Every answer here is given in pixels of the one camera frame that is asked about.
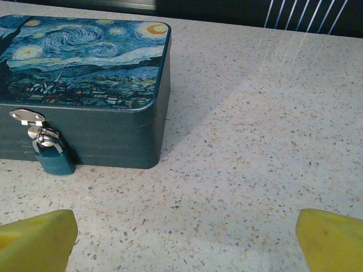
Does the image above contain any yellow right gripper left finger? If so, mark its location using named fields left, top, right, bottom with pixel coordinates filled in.
left=0, top=209, right=78, bottom=272

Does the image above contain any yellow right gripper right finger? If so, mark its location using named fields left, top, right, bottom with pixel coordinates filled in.
left=294, top=208, right=363, bottom=272

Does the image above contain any blue padlock with silver shackle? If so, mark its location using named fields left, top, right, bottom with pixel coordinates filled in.
left=31, top=127, right=77, bottom=176

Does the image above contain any silver metal hasp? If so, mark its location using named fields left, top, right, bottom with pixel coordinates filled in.
left=9, top=109, right=47, bottom=139

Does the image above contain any blue starry night tin box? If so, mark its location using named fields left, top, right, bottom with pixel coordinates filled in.
left=0, top=14, right=172, bottom=170

